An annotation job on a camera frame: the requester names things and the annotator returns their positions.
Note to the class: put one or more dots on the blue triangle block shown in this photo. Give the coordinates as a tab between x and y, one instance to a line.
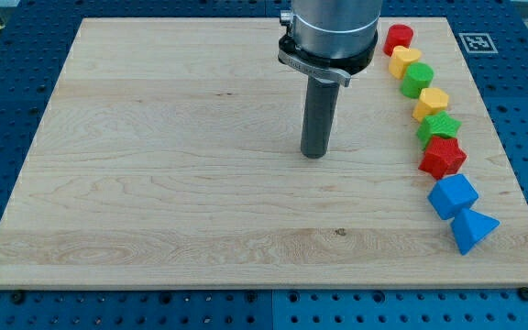
470	227

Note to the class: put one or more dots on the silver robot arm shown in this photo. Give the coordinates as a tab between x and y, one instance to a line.
329	40

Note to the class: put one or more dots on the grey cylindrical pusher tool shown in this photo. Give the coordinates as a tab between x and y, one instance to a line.
319	109

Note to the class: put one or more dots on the wooden board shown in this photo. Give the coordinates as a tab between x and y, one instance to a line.
168	158

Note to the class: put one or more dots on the yellow heart block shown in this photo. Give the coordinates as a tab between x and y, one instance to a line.
401	58

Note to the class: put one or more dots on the red star block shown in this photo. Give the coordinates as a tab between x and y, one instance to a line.
442	156

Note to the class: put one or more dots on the green cylinder block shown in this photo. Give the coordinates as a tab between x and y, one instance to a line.
418	76

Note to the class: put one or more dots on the yellow hexagon block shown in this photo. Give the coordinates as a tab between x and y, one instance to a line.
431	101

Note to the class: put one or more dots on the green star block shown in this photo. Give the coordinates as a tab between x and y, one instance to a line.
441	124

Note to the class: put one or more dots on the red cylinder block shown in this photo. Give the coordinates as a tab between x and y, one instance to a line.
397	35

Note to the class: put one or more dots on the blue cube block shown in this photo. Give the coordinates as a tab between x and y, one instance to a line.
451	194

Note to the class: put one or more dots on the white fiducial marker tag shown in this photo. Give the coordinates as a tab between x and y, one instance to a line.
477	43

